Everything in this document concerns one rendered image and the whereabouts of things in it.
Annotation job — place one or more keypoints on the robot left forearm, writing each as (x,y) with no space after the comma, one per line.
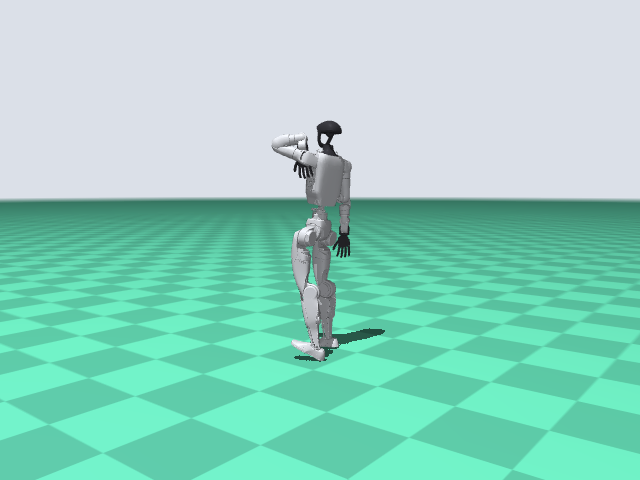
(289,140)

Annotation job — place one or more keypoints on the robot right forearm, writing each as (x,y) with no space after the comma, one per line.
(344,213)

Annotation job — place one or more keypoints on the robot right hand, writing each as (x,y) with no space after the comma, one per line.
(343,241)

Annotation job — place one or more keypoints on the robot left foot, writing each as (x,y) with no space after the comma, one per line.
(307,348)

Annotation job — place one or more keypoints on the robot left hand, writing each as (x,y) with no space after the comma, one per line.
(302,166)

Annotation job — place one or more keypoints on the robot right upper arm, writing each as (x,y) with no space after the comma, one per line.
(345,188)

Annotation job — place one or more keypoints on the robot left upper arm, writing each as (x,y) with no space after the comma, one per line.
(307,158)

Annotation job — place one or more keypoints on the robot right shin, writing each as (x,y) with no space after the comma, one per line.
(327,307)

